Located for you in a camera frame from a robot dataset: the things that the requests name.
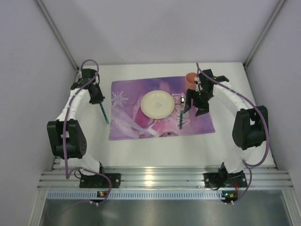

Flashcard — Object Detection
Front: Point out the pink plastic cup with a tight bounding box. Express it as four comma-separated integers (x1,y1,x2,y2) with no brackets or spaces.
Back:
185,73,197,90

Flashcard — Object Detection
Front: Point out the spoon with green handle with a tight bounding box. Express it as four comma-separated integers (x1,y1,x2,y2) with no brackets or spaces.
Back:
179,95,185,129

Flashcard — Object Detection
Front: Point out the fork with green handle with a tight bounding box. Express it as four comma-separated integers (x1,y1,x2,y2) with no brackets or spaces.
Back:
100,103,109,124

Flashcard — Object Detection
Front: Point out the cream round plate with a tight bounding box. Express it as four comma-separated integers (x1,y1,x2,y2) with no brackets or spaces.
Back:
140,90,175,119

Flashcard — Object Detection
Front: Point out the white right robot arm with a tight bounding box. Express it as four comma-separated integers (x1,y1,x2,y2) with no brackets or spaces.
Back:
184,69,269,175

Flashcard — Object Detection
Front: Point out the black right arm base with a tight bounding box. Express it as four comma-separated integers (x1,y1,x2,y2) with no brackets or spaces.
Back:
203,169,247,190

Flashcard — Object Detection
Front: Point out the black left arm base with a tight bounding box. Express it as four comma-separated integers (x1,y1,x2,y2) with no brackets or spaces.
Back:
79,173,121,188

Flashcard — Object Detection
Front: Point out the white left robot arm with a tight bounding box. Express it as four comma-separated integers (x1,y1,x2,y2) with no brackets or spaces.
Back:
47,68,105,174

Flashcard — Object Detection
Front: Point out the purple Elsa placemat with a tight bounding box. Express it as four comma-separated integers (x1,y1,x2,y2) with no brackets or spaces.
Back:
109,76,215,140

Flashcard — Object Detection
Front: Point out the right aluminium corner post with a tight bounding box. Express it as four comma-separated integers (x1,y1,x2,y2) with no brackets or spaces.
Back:
243,0,287,70

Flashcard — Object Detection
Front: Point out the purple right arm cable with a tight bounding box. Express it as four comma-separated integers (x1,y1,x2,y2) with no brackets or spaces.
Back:
195,62,269,203

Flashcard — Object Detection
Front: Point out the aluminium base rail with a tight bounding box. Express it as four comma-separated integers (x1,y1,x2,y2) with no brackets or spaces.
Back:
38,159,293,190

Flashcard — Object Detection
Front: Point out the aluminium frame rail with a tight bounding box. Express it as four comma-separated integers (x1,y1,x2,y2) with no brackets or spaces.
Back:
33,0,78,70

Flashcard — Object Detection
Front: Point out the perforated cable duct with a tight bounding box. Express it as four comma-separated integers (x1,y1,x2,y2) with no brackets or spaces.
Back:
47,190,286,199

